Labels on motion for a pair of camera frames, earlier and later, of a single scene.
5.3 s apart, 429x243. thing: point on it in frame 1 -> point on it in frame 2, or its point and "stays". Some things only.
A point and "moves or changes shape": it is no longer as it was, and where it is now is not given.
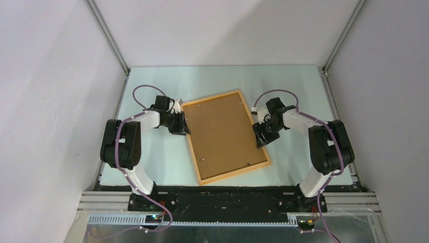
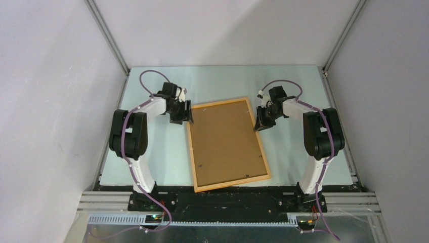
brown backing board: [222, 135] moves or changes shape
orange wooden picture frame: [222, 139] moves or changes shape
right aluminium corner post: [355, 13] stays
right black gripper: [258, 128] -> [261, 123]
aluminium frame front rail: [335, 203] stays
